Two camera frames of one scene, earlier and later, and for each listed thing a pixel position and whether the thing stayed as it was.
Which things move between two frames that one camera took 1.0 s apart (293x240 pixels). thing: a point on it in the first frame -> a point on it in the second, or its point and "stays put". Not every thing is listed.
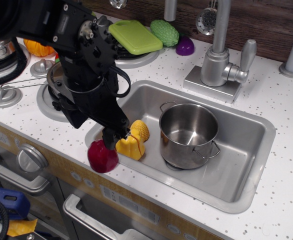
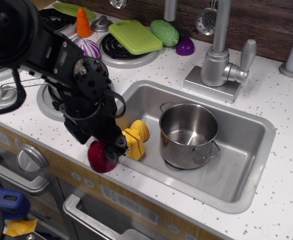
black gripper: [93, 94] -> [91, 109]
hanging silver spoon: [118, 4] stays put
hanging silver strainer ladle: [206, 21] stays put
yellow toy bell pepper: [133, 147] stays put
